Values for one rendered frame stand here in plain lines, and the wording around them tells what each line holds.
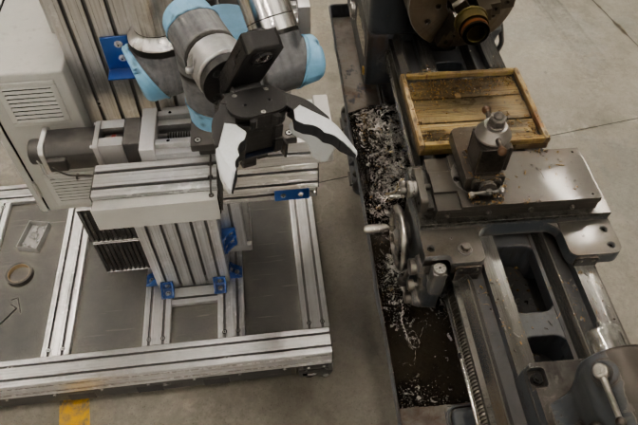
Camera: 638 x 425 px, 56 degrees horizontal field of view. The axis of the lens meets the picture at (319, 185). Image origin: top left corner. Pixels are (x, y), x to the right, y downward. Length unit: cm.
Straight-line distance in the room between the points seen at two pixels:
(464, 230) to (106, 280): 133
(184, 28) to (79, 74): 68
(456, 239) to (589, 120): 191
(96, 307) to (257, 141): 159
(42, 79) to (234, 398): 128
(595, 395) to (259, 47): 78
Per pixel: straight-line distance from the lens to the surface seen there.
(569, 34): 378
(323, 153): 71
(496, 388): 133
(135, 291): 222
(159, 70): 114
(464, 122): 173
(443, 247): 141
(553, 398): 127
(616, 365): 110
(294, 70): 91
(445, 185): 144
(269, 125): 69
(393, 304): 172
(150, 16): 109
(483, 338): 136
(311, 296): 209
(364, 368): 223
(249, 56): 65
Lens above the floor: 205
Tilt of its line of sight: 50 degrees down
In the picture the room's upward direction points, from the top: straight up
